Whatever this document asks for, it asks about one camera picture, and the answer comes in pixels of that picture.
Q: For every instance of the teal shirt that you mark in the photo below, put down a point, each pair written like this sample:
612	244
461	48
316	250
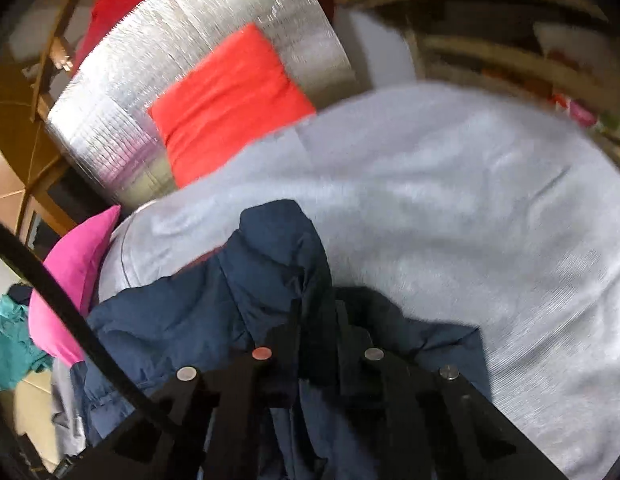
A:
10	345

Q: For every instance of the silver foil insulation mat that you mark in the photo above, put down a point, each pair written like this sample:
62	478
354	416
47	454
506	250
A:
155	35

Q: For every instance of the wooden shelf unit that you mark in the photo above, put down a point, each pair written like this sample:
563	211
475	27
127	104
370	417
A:
489	50

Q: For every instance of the wooden cabinet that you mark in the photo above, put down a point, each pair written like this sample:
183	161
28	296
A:
15	125

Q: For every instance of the cream seat cushion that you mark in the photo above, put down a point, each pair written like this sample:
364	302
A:
32	410

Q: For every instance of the grey bed blanket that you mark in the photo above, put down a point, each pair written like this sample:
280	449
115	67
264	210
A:
439	210

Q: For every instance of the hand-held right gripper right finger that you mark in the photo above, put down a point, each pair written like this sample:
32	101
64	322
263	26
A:
355	360

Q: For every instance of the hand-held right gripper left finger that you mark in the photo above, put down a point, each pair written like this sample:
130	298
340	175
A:
282	360

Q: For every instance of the orange-red pillow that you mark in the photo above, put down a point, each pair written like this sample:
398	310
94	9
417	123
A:
225	105

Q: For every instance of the navy blue padded jacket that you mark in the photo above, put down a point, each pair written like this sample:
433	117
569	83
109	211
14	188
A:
215	300

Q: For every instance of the pink pillow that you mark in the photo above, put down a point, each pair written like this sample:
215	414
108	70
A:
75	265

